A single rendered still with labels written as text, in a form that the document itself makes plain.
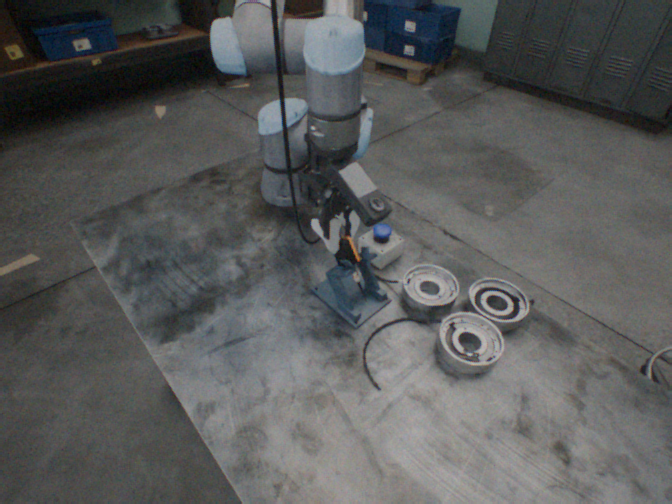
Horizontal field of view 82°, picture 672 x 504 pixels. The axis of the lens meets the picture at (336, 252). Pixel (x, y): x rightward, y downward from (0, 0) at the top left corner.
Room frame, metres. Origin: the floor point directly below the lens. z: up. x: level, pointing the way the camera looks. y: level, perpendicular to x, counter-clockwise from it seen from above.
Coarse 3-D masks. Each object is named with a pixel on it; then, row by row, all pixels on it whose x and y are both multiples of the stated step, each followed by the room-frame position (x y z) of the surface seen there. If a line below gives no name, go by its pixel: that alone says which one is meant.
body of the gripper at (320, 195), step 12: (312, 144) 0.52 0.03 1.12; (312, 156) 0.55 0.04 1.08; (324, 156) 0.51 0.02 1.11; (336, 156) 0.50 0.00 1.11; (348, 156) 0.51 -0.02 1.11; (312, 168) 0.55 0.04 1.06; (324, 168) 0.54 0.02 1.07; (300, 180) 0.55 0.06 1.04; (312, 180) 0.52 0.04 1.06; (324, 180) 0.52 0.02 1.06; (300, 192) 0.55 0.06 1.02; (312, 192) 0.53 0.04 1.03; (324, 192) 0.51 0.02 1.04; (336, 192) 0.50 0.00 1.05; (312, 204) 0.53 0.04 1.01; (336, 204) 0.50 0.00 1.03; (348, 204) 0.52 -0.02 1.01
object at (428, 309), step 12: (408, 276) 0.53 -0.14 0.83; (444, 276) 0.53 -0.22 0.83; (408, 288) 0.50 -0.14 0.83; (420, 288) 0.52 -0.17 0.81; (432, 288) 0.52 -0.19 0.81; (444, 288) 0.50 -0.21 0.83; (456, 288) 0.49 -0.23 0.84; (408, 300) 0.47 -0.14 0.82; (420, 312) 0.46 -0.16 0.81; (432, 312) 0.45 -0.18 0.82; (444, 312) 0.46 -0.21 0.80
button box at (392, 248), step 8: (368, 232) 0.65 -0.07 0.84; (392, 232) 0.65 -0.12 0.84; (360, 240) 0.63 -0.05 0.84; (368, 240) 0.62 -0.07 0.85; (376, 240) 0.62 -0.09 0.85; (384, 240) 0.62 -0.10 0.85; (392, 240) 0.62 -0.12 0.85; (400, 240) 0.62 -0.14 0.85; (360, 248) 0.62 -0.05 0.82; (376, 248) 0.60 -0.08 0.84; (384, 248) 0.60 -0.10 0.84; (392, 248) 0.60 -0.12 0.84; (400, 248) 0.62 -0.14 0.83; (384, 256) 0.58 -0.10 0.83; (392, 256) 0.60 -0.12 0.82; (376, 264) 0.59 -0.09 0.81; (384, 264) 0.59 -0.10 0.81
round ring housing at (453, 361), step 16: (448, 320) 0.42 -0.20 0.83; (464, 320) 0.42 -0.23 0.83; (480, 320) 0.42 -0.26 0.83; (464, 336) 0.40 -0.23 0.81; (480, 336) 0.39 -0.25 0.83; (496, 336) 0.39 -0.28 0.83; (448, 352) 0.35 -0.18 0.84; (480, 352) 0.36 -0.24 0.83; (496, 352) 0.36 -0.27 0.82; (464, 368) 0.33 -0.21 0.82; (480, 368) 0.33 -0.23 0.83
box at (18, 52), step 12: (0, 12) 2.93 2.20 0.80; (12, 12) 3.12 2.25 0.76; (0, 24) 2.92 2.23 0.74; (12, 24) 2.97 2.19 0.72; (0, 36) 2.90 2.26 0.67; (12, 36) 2.95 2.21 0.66; (0, 48) 2.88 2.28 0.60; (12, 48) 2.93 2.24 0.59; (24, 48) 2.98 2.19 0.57; (0, 60) 2.85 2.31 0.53; (12, 60) 2.90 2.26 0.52; (24, 60) 2.95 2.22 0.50; (0, 72) 2.83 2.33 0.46
